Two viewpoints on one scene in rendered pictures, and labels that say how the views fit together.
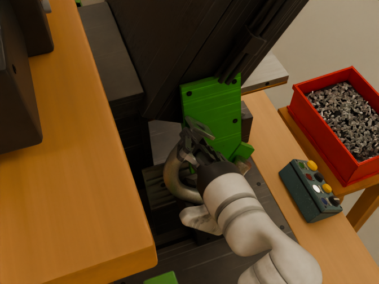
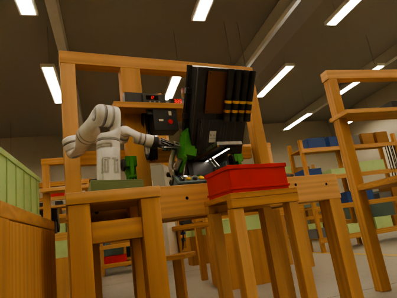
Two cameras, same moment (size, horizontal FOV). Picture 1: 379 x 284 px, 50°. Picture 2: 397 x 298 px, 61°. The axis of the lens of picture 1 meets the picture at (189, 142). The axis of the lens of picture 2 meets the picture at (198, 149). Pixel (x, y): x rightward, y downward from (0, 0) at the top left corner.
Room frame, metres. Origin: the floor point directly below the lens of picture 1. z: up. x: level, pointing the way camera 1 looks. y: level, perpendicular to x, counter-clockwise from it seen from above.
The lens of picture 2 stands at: (0.40, -1.99, 0.66)
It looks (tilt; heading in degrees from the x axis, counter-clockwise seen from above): 14 degrees up; 85
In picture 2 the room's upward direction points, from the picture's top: 8 degrees counter-clockwise
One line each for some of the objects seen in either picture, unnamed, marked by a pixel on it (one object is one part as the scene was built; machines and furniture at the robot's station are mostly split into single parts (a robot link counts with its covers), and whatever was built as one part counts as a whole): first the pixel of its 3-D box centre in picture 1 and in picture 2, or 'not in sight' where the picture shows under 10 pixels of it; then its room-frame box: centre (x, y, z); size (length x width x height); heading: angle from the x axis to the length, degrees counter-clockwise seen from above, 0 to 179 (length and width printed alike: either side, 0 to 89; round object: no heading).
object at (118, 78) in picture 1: (97, 107); (203, 169); (0.62, 0.22, 1.07); 0.30 x 0.18 x 0.34; 20
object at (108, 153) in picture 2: not in sight; (108, 163); (0.16, -0.66, 0.98); 0.09 x 0.09 x 0.17; 23
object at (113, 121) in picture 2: not in sight; (108, 125); (0.17, -0.65, 1.14); 0.09 x 0.09 x 0.17; 33
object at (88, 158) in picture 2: not in sight; (173, 155); (0.44, 0.40, 1.23); 1.30 x 0.05 x 0.09; 20
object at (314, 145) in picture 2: not in sight; (353, 187); (4.15, 4.86, 1.14); 2.45 x 0.55 x 2.28; 11
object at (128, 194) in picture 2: not in sight; (110, 201); (0.16, -0.66, 0.83); 0.32 x 0.32 x 0.04; 17
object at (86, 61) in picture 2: not in sight; (166, 68); (0.46, 0.33, 1.89); 1.50 x 0.09 x 0.09; 20
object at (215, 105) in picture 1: (207, 113); (187, 146); (0.52, -0.04, 1.17); 0.13 x 0.12 x 0.20; 20
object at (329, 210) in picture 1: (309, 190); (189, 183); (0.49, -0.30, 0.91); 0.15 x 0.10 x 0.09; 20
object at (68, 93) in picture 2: not in sight; (175, 135); (0.46, 0.33, 1.36); 1.49 x 0.09 x 0.97; 20
